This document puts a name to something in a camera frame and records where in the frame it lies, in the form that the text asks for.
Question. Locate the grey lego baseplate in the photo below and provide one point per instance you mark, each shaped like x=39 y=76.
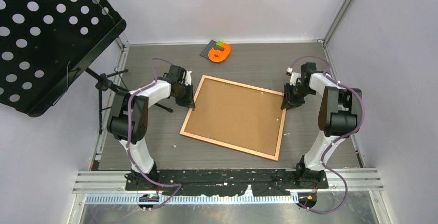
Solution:
x=211 y=45

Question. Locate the wooden picture frame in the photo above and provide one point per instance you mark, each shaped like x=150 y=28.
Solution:
x=226 y=145

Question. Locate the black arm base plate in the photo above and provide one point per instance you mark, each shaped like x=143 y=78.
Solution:
x=222 y=182

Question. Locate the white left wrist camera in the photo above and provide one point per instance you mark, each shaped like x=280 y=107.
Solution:
x=188 y=78

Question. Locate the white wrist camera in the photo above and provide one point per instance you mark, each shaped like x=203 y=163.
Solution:
x=188 y=78
x=294 y=76

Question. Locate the black perforated music stand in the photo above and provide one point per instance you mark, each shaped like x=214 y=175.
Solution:
x=47 y=44

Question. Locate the green lego brick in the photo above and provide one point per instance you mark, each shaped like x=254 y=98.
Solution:
x=219 y=44

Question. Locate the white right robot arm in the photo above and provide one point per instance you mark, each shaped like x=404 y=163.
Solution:
x=340 y=116

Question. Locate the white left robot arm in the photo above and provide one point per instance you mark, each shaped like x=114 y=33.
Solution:
x=128 y=119

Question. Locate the brown cardboard backing board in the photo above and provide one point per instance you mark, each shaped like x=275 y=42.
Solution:
x=236 y=116

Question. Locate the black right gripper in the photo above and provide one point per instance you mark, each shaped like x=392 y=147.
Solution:
x=289 y=101

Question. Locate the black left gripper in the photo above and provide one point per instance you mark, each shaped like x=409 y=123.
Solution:
x=189 y=101

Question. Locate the aluminium rail with ruler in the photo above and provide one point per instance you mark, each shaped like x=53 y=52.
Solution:
x=109 y=187

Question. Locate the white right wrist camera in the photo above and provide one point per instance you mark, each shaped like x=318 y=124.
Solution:
x=294 y=76

